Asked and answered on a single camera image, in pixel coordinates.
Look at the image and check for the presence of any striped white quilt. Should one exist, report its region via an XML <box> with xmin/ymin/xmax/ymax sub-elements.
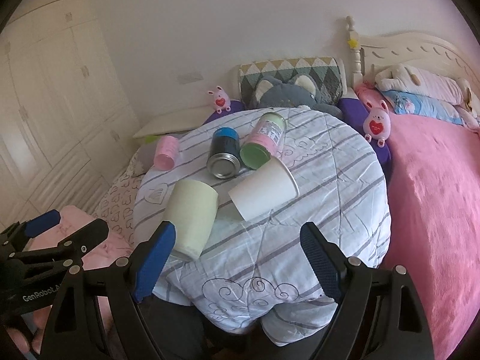
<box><xmin>132</xmin><ymin>107</ymin><xmax>391</xmax><ymax>346</ymax></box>

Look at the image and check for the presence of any cream bed headboard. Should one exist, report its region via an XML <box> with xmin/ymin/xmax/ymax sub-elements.
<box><xmin>346</xmin><ymin>16</ymin><xmax>479</xmax><ymax>93</ymax></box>

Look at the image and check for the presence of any pink embroidered folded quilt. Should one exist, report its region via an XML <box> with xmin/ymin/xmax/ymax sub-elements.
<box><xmin>1</xmin><ymin>205</ymin><xmax>133</xmax><ymax>353</ymax></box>

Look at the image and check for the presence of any cream nightstand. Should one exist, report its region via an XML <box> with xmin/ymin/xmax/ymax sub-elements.
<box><xmin>133</xmin><ymin>106</ymin><xmax>214</xmax><ymax>139</ymax></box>

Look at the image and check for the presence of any pale green cup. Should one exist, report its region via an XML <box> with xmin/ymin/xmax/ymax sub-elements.
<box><xmin>162</xmin><ymin>180</ymin><xmax>218</xmax><ymax>262</ymax></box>

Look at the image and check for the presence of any pink bunny toy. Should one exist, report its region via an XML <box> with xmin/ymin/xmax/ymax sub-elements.
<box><xmin>208</xmin><ymin>85</ymin><xmax>231</xmax><ymax>115</ymax></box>
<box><xmin>363</xmin><ymin>100</ymin><xmax>391</xmax><ymax>148</ymax></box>

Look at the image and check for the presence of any heart pattern bed sheet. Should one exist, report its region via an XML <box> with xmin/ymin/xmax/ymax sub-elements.
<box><xmin>93</xmin><ymin>170</ymin><xmax>143</xmax><ymax>246</ymax></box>

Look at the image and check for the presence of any pink bunny toy right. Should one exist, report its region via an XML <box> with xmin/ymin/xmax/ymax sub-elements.
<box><xmin>363</xmin><ymin>100</ymin><xmax>391</xmax><ymax>148</ymax></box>

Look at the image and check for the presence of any operator hand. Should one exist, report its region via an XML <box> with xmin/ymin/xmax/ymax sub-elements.
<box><xmin>6</xmin><ymin>306</ymin><xmax>51</xmax><ymax>355</ymax></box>

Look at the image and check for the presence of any cream wardrobe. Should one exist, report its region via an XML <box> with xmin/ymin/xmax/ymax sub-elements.
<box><xmin>1</xmin><ymin>0</ymin><xmax>139</xmax><ymax>226</ymax></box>

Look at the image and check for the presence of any grey flower pillow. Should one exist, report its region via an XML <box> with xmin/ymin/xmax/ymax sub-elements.
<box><xmin>127</xmin><ymin>136</ymin><xmax>160</xmax><ymax>177</ymax></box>

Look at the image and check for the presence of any pink fleece blanket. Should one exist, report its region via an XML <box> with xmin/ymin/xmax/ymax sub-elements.
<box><xmin>354</xmin><ymin>84</ymin><xmax>480</xmax><ymax>360</ymax></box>

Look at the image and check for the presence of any blue cartoon pillow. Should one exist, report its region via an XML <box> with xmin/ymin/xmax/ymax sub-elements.
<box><xmin>381</xmin><ymin>90</ymin><xmax>464</xmax><ymax>125</ymax></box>

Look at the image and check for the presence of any black spray can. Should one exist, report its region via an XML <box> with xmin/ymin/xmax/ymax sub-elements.
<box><xmin>207</xmin><ymin>127</ymin><xmax>242</xmax><ymax>180</ymax></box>

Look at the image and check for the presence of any pink green clear bottle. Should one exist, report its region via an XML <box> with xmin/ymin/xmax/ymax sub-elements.
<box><xmin>240</xmin><ymin>112</ymin><xmax>287</xmax><ymax>170</ymax></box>

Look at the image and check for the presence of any white paper cup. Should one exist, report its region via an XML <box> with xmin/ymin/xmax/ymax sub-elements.
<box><xmin>229</xmin><ymin>157</ymin><xmax>299</xmax><ymax>221</ymax></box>

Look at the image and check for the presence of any diamond pattern cushion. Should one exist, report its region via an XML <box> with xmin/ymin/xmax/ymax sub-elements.
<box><xmin>238</xmin><ymin>56</ymin><xmax>348</xmax><ymax>108</ymax></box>

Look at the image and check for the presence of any pink ribbed cup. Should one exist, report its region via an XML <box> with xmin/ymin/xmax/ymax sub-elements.
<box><xmin>153</xmin><ymin>136</ymin><xmax>180</xmax><ymax>171</ymax></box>

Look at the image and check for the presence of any pink bunny toy left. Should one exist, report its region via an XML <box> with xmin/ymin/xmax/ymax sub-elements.
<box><xmin>208</xmin><ymin>85</ymin><xmax>231</xmax><ymax>115</ymax></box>

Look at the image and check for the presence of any grey cat plush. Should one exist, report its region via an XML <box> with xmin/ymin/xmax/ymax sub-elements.
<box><xmin>250</xmin><ymin>74</ymin><xmax>343</xmax><ymax>119</ymax></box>

